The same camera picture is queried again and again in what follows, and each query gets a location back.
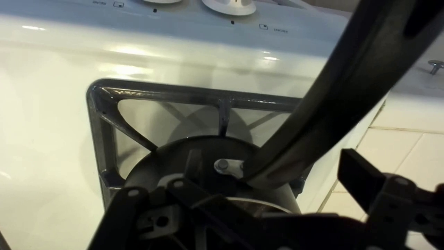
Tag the black burner grate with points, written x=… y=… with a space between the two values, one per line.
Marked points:
x=104 y=114

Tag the white stove knob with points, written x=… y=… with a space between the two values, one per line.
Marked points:
x=162 y=1
x=229 y=7

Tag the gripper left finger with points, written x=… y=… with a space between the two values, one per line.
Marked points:
x=121 y=222

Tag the white stove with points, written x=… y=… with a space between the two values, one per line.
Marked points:
x=52 y=121

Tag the silver cabinet knob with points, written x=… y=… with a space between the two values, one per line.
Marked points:
x=435 y=65

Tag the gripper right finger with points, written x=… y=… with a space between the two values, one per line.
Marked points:
x=388 y=201

